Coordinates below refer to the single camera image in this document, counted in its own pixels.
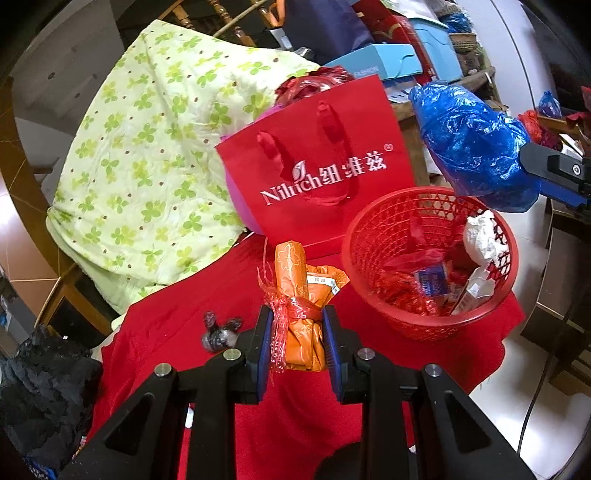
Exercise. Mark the dark wooden cabinet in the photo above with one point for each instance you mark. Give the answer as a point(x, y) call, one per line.
point(568, 286)

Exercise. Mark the red cloth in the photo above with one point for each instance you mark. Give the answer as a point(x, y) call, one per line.
point(300, 415)

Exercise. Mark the blue white small box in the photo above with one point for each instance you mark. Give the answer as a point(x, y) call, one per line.
point(431, 279)

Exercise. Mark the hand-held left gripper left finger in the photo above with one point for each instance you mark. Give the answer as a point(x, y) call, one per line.
point(262, 355)

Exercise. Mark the red patterned box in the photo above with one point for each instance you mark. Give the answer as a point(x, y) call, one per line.
point(388, 23)

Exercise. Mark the green clover print quilt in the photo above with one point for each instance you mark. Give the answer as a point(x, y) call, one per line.
point(152, 161)

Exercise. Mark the light blue plastic box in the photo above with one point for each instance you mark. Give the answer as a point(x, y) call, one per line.
point(436, 41)

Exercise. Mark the black lace cloth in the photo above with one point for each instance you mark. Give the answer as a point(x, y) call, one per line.
point(46, 397)

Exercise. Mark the small red plastic bag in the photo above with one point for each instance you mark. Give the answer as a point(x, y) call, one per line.
point(533, 124)

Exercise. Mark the light blue cardboard box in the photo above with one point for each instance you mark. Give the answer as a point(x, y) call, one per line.
point(374, 62)

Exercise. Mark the small blue plastic bag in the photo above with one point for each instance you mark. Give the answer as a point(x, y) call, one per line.
point(549, 105)

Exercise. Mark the red crumpled plastic bag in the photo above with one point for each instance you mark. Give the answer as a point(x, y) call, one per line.
point(309, 85)

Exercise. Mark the orange packet with red ribbon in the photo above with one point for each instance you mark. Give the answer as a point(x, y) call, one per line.
point(302, 337)

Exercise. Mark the white tissue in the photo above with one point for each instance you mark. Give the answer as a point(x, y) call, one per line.
point(482, 237)

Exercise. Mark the wicker basket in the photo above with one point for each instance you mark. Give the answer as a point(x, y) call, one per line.
point(464, 41)

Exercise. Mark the red plastic basket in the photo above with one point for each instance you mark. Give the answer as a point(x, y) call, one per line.
point(369, 230)

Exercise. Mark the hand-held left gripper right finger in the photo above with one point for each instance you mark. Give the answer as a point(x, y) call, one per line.
point(333, 360)

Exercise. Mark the navy cloth bag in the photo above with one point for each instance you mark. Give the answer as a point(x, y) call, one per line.
point(323, 23)

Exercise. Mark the red plastic wrapper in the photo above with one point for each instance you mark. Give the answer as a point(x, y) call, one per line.
point(399, 290)

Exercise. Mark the wooden chair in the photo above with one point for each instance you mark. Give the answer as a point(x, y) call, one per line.
point(69, 295)

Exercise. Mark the red paper bag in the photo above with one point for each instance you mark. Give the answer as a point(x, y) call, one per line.
point(323, 207)

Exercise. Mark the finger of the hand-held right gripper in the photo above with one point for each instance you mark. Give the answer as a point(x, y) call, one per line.
point(561, 168)

